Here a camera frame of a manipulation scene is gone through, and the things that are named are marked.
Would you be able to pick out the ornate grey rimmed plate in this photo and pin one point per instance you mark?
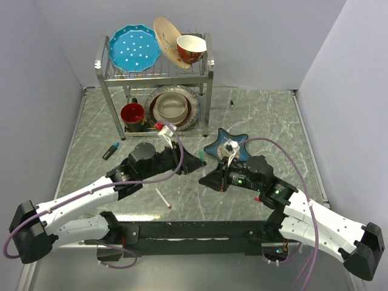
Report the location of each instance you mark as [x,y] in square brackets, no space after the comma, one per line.
[193,102]

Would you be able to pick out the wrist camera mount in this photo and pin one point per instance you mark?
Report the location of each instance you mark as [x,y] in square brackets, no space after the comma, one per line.
[232,148]
[165,134]

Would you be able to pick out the black blue highlighter marker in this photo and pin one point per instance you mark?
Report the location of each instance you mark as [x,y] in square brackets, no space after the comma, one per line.
[113,148]

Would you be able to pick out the blue polka dot plate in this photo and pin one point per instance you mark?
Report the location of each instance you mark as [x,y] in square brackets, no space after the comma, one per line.
[134,48]

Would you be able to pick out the black base bar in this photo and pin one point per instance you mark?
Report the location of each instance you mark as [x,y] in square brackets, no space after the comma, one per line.
[200,237]

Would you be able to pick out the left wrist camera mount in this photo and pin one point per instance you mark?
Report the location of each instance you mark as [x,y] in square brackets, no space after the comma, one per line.
[165,134]

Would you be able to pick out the dark red plate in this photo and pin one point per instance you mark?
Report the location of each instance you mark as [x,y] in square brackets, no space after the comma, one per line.
[188,116]

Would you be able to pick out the cream floral plate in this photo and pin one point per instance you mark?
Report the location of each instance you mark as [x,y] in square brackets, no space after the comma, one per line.
[166,36]

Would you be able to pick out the steel two-tier dish rack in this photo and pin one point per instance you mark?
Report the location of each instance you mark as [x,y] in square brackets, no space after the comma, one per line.
[164,72]

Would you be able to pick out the blue star-shaped dish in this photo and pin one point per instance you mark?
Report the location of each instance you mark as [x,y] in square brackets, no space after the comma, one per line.
[216,148]

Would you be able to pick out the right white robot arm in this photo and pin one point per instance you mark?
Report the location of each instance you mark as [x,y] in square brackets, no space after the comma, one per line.
[359,247]

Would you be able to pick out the beige ceramic bowl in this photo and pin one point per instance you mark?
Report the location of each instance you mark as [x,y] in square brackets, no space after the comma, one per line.
[171,106]

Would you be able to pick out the white pen with red tip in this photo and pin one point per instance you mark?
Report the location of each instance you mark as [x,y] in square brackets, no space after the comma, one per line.
[168,205]

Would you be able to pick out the red and black mug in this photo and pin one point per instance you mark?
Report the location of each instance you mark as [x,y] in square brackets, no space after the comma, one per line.
[134,117]

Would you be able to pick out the red floral bowl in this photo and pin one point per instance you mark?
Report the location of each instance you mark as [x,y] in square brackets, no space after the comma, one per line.
[191,48]

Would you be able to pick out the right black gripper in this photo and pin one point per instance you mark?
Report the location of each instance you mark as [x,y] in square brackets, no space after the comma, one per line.
[214,179]

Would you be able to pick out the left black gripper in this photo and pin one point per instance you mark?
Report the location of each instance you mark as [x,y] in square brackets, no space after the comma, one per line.
[191,163]

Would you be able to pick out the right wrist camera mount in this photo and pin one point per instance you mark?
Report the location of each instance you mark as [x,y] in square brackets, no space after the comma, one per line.
[232,148]

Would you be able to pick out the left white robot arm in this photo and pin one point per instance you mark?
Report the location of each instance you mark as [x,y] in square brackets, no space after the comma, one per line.
[36,230]

